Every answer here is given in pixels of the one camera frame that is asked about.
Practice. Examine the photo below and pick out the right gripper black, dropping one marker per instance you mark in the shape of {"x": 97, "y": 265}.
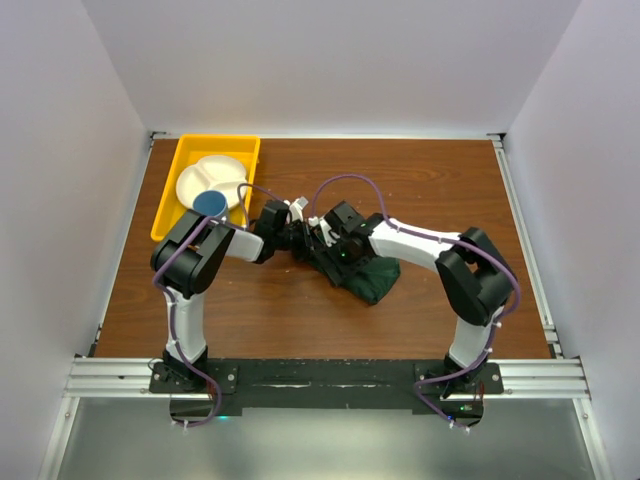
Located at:
{"x": 326, "y": 256}

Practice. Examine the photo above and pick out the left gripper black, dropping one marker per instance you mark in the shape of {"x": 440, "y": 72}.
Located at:
{"x": 305, "y": 249}

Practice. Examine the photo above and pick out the dark green cloth napkin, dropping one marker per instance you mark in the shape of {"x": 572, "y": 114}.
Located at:
{"x": 369, "y": 279}

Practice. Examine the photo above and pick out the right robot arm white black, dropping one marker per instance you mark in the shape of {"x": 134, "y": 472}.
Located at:
{"x": 475, "y": 277}

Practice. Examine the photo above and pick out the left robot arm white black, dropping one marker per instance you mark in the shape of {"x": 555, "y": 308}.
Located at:
{"x": 187, "y": 261}

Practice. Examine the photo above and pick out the blue plastic cup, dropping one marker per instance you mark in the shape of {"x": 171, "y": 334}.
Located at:
{"x": 211, "y": 203}

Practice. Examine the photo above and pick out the white divided plate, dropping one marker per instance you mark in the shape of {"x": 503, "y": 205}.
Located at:
{"x": 212, "y": 173}

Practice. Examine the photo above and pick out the yellow plastic bin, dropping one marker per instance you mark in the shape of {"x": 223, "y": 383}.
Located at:
{"x": 191, "y": 148}

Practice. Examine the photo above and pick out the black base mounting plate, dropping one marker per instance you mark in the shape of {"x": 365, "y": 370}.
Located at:
{"x": 418, "y": 386}

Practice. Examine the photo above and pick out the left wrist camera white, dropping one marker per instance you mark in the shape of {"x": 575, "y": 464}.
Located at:
{"x": 296, "y": 209}

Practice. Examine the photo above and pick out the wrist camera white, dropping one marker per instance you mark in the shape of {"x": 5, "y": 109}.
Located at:
{"x": 323, "y": 231}
{"x": 296, "y": 209}

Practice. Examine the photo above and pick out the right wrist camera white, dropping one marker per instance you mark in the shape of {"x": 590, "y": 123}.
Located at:
{"x": 323, "y": 231}

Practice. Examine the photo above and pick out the aluminium table frame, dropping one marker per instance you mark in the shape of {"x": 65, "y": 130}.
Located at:
{"x": 110, "y": 426}

